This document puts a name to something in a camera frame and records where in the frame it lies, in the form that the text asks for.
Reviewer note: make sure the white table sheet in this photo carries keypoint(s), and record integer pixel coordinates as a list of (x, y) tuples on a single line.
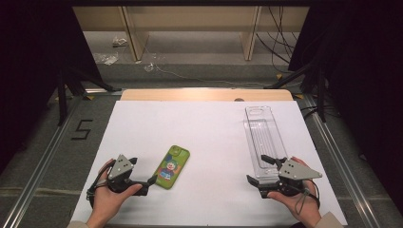
[(190, 133)]

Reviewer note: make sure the black curtain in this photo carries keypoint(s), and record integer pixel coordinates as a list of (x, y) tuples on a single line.
[(364, 79), (31, 63)]

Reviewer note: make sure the tiny clear plastic scrap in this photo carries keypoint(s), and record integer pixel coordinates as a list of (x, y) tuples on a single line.
[(149, 67)]

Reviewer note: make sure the person's right hand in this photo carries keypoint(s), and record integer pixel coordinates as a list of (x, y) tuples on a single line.
[(304, 205)]

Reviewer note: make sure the clear plastic tray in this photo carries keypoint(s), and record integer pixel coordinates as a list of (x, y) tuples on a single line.
[(263, 136)]

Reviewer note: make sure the black metal stand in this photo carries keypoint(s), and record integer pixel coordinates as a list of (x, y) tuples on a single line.
[(62, 101), (321, 101)]

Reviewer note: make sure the beige wooden shelf unit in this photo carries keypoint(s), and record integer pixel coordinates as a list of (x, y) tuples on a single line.
[(190, 19)]

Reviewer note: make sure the yellow tape piece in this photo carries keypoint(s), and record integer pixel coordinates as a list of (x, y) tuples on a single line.
[(279, 76), (89, 97), (298, 96)]

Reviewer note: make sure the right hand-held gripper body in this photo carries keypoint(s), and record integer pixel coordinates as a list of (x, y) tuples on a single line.
[(294, 172)]

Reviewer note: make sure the small crumpled plastic wrapper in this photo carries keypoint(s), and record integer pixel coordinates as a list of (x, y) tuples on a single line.
[(119, 41)]

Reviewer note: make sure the large crumpled plastic wrapper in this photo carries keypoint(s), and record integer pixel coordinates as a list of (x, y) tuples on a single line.
[(107, 59)]

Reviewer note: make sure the aluminium floor rail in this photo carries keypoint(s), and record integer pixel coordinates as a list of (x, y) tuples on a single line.
[(38, 177), (345, 171)]

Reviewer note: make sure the green snack packet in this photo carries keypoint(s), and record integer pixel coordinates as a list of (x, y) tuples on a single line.
[(172, 164)]

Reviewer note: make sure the person's left hand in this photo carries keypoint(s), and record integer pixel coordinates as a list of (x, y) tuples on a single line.
[(107, 202)]

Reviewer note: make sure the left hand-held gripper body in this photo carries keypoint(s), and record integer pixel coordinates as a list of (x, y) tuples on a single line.
[(120, 167)]

